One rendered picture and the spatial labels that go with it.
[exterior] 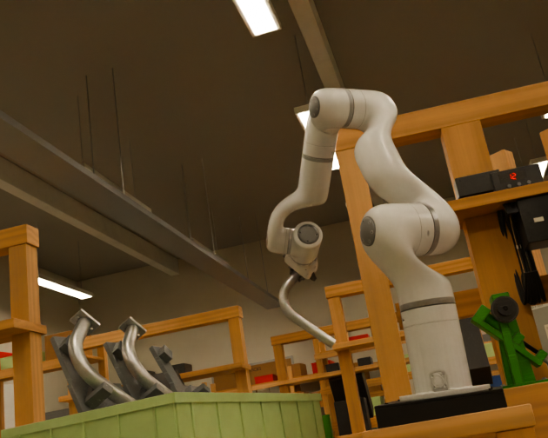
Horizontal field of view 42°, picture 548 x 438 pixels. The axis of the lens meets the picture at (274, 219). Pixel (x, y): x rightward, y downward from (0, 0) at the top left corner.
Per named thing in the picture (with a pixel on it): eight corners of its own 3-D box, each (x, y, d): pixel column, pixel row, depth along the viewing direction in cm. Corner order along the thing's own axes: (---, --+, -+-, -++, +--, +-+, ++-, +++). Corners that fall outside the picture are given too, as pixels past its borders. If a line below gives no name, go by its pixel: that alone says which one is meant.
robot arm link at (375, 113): (391, 268, 159) (451, 264, 166) (417, 235, 150) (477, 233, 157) (321, 111, 187) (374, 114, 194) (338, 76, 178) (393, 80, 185)
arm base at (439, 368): (488, 389, 139) (468, 296, 144) (392, 403, 145) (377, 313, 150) (492, 388, 157) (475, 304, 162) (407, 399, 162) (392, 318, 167)
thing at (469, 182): (504, 188, 239) (498, 169, 241) (458, 196, 241) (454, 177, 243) (502, 194, 245) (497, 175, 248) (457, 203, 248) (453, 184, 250)
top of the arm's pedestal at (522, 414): (536, 425, 130) (531, 403, 131) (365, 453, 137) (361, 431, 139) (531, 424, 159) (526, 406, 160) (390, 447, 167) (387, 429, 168)
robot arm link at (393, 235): (467, 301, 153) (444, 195, 159) (394, 308, 145) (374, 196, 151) (433, 310, 163) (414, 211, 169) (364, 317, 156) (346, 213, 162)
